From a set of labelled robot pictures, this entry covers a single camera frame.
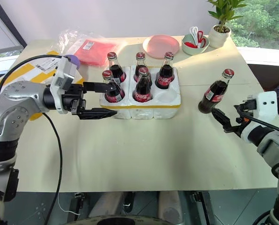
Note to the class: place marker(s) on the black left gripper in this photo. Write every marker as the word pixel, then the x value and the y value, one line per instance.
pixel 72 93

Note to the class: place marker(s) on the dark rounded robot base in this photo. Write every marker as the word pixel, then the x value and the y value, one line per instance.
pixel 125 221

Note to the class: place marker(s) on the grey rounded robot leg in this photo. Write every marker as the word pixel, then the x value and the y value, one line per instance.
pixel 106 204
pixel 170 206

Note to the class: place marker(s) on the glass cola bottle red cap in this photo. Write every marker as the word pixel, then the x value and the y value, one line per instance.
pixel 113 96
pixel 140 61
pixel 117 71
pixel 165 75
pixel 214 92
pixel 143 90

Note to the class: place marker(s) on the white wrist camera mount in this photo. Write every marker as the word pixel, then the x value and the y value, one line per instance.
pixel 67 70
pixel 267 103

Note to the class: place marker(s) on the green leafy plant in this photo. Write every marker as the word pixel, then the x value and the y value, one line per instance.
pixel 223 10

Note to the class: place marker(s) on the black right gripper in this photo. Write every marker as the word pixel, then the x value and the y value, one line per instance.
pixel 251 106

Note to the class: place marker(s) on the yellow taped flat box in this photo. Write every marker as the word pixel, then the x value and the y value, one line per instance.
pixel 34 70

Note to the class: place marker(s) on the red folded cloth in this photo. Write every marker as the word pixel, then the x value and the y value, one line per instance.
pixel 97 52

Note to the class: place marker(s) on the white foam bottle crate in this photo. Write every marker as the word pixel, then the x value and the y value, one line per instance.
pixel 167 110

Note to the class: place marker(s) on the red item in plastic bag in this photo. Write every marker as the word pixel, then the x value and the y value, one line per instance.
pixel 67 39

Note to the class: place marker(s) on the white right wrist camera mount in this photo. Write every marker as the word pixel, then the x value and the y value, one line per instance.
pixel 267 103

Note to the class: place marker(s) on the metal table leg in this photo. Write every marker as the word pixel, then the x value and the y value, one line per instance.
pixel 205 208

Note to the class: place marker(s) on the pale green bowl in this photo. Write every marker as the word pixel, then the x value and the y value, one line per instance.
pixel 191 50

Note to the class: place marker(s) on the pink round plate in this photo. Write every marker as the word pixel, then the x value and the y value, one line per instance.
pixel 160 45

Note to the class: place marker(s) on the white ribbed plant pot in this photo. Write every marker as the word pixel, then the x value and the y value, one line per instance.
pixel 218 38

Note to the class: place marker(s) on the purple round lid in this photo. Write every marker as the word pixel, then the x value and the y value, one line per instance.
pixel 75 60

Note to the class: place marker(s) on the white whisk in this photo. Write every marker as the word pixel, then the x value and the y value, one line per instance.
pixel 193 32

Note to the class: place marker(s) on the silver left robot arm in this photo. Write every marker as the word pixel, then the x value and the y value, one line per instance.
pixel 13 103

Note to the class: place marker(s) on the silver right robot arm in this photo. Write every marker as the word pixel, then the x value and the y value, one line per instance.
pixel 273 145

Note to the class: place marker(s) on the red spoon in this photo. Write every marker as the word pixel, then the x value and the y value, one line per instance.
pixel 189 44

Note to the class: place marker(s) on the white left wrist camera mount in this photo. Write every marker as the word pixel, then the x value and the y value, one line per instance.
pixel 67 70

